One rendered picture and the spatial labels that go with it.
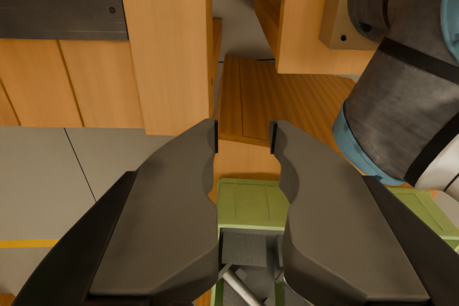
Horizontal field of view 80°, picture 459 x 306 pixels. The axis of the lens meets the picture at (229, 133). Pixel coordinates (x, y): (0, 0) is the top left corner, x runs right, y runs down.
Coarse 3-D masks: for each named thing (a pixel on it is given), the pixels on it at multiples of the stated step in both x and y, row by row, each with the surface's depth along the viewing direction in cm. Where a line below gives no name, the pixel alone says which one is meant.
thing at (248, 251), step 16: (224, 240) 82; (240, 240) 83; (256, 240) 83; (224, 256) 80; (240, 256) 80; (256, 256) 80; (272, 256) 86; (256, 272) 83; (272, 272) 84; (224, 288) 80; (256, 288) 81; (272, 288) 81; (224, 304) 78; (240, 304) 78
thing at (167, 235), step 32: (192, 128) 11; (160, 160) 9; (192, 160) 9; (160, 192) 8; (192, 192) 8; (128, 224) 7; (160, 224) 7; (192, 224) 7; (128, 256) 6; (160, 256) 6; (192, 256) 6; (96, 288) 6; (128, 288) 6; (160, 288) 6; (192, 288) 7
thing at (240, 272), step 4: (240, 268) 78; (236, 272) 77; (240, 272) 77; (244, 272) 78; (240, 276) 77; (244, 276) 77; (240, 280) 78; (228, 284) 79; (232, 288) 78; (264, 300) 76; (268, 300) 74; (264, 304) 74; (268, 304) 74; (272, 304) 74
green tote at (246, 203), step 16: (224, 192) 75; (240, 192) 75; (256, 192) 76; (272, 192) 76; (400, 192) 79; (416, 192) 79; (224, 208) 70; (240, 208) 70; (256, 208) 71; (272, 208) 71; (416, 208) 74; (432, 208) 75; (224, 224) 65; (240, 224) 66; (256, 224) 66; (272, 224) 66; (432, 224) 70; (448, 224) 70; (448, 240) 71
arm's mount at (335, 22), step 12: (336, 0) 44; (324, 12) 50; (336, 12) 44; (324, 24) 50; (336, 24) 45; (348, 24) 45; (324, 36) 50; (336, 36) 46; (348, 36) 46; (360, 36) 46; (336, 48) 47; (348, 48) 47; (360, 48) 47; (372, 48) 47
